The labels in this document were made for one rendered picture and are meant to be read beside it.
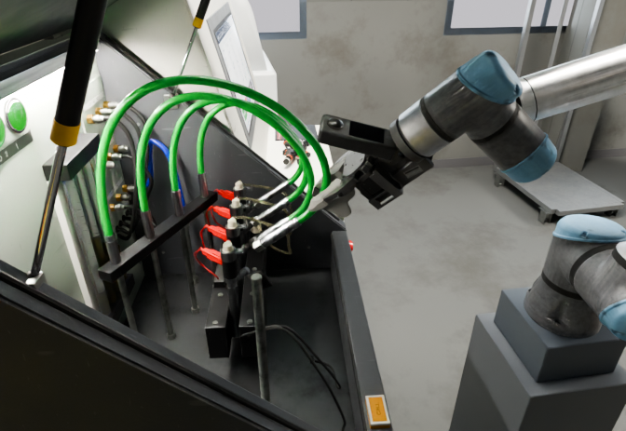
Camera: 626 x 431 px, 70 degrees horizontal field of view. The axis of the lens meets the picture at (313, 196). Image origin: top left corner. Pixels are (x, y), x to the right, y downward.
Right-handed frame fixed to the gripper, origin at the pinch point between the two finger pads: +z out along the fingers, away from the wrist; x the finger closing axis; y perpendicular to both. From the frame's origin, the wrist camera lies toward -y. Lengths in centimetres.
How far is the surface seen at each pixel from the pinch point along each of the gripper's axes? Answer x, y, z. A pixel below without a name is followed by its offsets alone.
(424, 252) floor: 131, 136, 85
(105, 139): -5.3, -31.2, 11.7
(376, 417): -26.3, 23.9, 5.7
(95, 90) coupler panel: 18, -40, 27
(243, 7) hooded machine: 157, -29, 58
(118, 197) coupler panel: 10.4, -23.8, 42.4
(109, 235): -9.8, -21.8, 26.3
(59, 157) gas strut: -30.8, -30.8, -11.3
